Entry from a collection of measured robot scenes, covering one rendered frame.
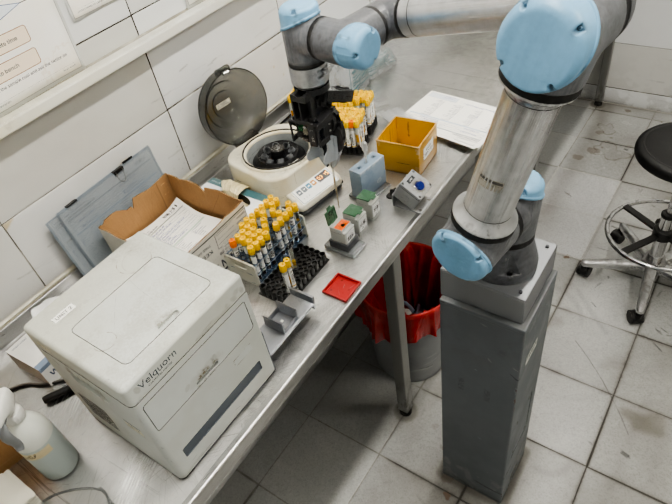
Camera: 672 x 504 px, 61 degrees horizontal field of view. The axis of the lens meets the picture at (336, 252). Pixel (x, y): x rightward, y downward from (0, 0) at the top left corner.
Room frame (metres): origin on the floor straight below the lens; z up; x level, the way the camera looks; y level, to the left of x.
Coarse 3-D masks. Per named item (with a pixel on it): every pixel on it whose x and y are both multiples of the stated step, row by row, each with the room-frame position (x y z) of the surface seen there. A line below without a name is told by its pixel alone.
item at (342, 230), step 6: (336, 222) 1.08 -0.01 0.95; (342, 222) 1.07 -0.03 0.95; (348, 222) 1.07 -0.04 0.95; (330, 228) 1.07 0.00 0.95; (336, 228) 1.06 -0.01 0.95; (342, 228) 1.05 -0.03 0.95; (348, 228) 1.06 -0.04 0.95; (336, 234) 1.06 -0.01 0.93; (342, 234) 1.04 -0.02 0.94; (348, 234) 1.05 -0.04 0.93; (354, 234) 1.06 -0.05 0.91; (336, 240) 1.06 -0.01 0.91; (342, 240) 1.04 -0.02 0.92; (348, 240) 1.04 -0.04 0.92
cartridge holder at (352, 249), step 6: (330, 240) 1.06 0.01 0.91; (354, 240) 1.05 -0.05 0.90; (360, 240) 1.07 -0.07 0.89; (330, 246) 1.07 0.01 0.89; (336, 246) 1.05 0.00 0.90; (342, 246) 1.04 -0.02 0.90; (348, 246) 1.03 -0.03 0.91; (354, 246) 1.05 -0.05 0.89; (360, 246) 1.04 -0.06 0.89; (342, 252) 1.04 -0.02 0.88; (348, 252) 1.03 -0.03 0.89; (354, 252) 1.03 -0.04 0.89; (354, 258) 1.02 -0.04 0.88
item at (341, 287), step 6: (336, 276) 0.97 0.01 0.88; (342, 276) 0.96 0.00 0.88; (348, 276) 0.96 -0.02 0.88; (330, 282) 0.95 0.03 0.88; (336, 282) 0.95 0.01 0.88; (342, 282) 0.95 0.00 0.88; (348, 282) 0.94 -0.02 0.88; (354, 282) 0.94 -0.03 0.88; (360, 282) 0.93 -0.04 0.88; (324, 288) 0.93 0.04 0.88; (330, 288) 0.93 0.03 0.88; (336, 288) 0.93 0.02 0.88; (342, 288) 0.93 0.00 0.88; (348, 288) 0.92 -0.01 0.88; (354, 288) 0.91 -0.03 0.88; (330, 294) 0.91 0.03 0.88; (336, 294) 0.91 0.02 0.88; (342, 294) 0.91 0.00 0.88; (348, 294) 0.90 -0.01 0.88; (342, 300) 0.89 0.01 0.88
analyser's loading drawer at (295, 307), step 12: (276, 300) 0.86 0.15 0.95; (288, 300) 0.89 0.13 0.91; (300, 300) 0.88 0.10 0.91; (312, 300) 0.86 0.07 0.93; (276, 312) 0.85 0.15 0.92; (288, 312) 0.84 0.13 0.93; (300, 312) 0.84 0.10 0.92; (264, 324) 0.83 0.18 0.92; (276, 324) 0.80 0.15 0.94; (288, 324) 0.81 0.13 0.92; (264, 336) 0.80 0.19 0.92; (276, 336) 0.79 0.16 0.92; (276, 348) 0.76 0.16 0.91
